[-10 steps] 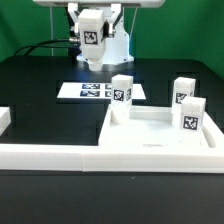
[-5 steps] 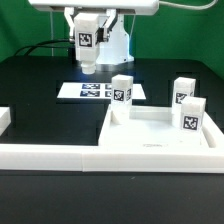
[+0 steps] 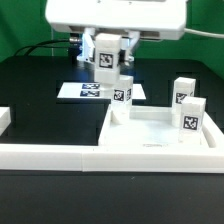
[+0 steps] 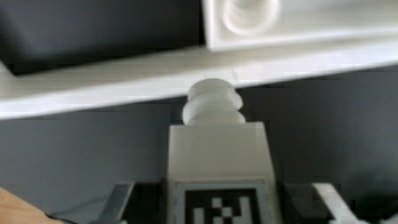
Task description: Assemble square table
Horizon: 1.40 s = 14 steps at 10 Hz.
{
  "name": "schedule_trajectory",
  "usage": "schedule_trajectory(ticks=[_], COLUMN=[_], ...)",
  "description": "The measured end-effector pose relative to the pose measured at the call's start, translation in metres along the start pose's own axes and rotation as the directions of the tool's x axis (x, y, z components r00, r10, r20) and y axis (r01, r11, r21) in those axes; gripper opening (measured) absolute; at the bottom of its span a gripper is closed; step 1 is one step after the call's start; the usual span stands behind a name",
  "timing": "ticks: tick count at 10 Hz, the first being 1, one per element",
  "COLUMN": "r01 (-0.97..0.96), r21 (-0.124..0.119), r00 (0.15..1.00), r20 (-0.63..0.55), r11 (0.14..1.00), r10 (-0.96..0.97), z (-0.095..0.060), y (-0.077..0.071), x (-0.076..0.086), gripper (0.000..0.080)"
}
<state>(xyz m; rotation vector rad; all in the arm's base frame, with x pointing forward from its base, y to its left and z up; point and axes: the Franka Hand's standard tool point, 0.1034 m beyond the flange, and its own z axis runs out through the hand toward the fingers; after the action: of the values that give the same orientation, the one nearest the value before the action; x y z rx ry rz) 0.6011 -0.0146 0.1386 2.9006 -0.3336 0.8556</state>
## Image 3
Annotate white square tabletop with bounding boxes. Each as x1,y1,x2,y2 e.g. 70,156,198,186
98,105,210,148

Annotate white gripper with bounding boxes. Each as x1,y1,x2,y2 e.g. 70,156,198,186
45,0,187,65

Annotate white marker sheet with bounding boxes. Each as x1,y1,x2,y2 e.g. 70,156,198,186
57,82,147,100

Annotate black cables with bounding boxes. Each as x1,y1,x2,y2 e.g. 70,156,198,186
13,37,83,57

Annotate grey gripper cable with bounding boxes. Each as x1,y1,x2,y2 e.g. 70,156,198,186
183,27,224,40

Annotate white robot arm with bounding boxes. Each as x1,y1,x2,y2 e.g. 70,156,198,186
45,0,188,62

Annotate white U-shaped fence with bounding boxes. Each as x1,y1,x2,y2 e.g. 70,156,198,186
0,115,224,173

